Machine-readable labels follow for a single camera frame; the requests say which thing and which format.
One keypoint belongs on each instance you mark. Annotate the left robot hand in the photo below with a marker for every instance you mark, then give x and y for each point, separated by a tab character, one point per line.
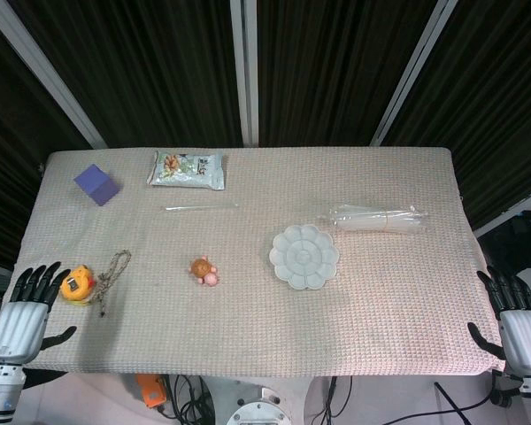
17	319

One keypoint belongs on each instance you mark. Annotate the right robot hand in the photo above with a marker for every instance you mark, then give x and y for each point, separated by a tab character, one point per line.
521	332

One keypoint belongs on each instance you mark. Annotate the small orange pink toy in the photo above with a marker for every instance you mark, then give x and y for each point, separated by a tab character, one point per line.
205	271

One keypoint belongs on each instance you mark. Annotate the round grey robot base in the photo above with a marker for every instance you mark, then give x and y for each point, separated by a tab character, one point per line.
256	409

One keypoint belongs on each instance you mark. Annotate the white flower paint palette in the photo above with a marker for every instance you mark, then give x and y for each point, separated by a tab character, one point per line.
303	257

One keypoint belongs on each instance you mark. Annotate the beige waffle-textured tablecloth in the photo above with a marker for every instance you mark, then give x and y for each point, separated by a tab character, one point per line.
256	274

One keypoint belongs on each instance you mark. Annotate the yellow tape measure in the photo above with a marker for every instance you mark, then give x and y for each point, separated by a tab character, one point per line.
76	284

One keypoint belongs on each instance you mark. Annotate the orange device under table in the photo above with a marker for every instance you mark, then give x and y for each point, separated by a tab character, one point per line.
150	390

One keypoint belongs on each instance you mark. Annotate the purple cube block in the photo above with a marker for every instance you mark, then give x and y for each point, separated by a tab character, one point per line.
96	184

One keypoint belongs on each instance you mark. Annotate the bundle of clear plastic tubes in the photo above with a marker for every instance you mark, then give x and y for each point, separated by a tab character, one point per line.
376	218

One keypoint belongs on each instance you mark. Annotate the single clear plastic tube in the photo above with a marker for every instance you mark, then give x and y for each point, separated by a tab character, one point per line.
199	206

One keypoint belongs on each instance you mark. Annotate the white snack bag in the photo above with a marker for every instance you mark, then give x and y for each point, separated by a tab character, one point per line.
188	169

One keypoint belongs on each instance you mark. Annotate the black curtain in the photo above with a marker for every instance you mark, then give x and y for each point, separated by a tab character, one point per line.
159	71

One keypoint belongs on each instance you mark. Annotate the white frame post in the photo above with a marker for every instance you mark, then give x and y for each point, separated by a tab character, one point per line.
44	73
244	73
413	73

